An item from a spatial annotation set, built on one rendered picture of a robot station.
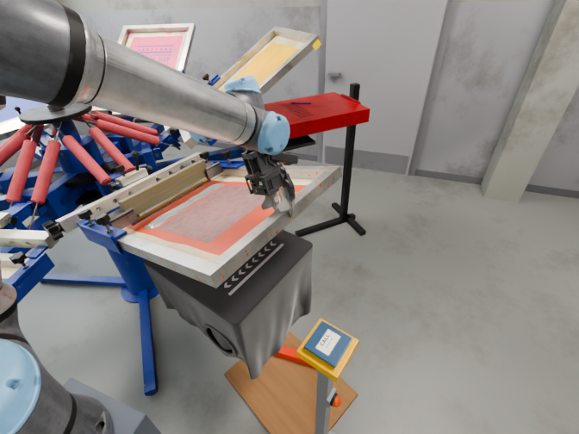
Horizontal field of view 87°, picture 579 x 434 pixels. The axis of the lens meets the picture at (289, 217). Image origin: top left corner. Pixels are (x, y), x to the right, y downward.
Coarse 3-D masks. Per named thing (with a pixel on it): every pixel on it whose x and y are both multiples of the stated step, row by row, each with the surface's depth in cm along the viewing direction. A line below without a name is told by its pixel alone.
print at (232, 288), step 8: (272, 240) 122; (264, 248) 118; (272, 248) 118; (280, 248) 118; (256, 256) 115; (264, 256) 115; (272, 256) 115; (248, 264) 112; (256, 264) 112; (264, 264) 111; (240, 272) 109; (248, 272) 109; (232, 280) 106; (240, 280) 106; (224, 288) 103; (232, 288) 103
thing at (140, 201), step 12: (192, 168) 126; (204, 168) 130; (168, 180) 118; (180, 180) 122; (192, 180) 126; (144, 192) 111; (156, 192) 115; (168, 192) 119; (120, 204) 107; (132, 204) 109; (144, 204) 112
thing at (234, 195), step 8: (208, 184) 133; (232, 184) 124; (240, 184) 122; (192, 192) 129; (216, 192) 121; (224, 192) 119; (232, 192) 116; (240, 192) 114; (248, 192) 112; (184, 200) 123; (200, 200) 118; (208, 200) 116; (216, 200) 113; (224, 200) 111; (232, 200) 109; (240, 200) 107; (248, 200) 105; (256, 200) 104; (224, 208) 104; (232, 208) 102; (240, 208) 101; (248, 208) 99; (256, 208) 98; (272, 208) 94
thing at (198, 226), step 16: (192, 208) 112; (208, 208) 108; (144, 224) 111; (176, 224) 103; (192, 224) 100; (208, 224) 97; (224, 224) 93; (240, 224) 91; (256, 224) 88; (176, 240) 92; (192, 240) 89; (208, 240) 87; (224, 240) 84
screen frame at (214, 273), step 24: (240, 168) 129; (288, 168) 113; (312, 168) 107; (336, 168) 101; (312, 192) 91; (288, 216) 83; (120, 240) 94; (144, 240) 90; (240, 240) 75; (264, 240) 77; (168, 264) 78; (192, 264) 71; (216, 264) 68; (240, 264) 72
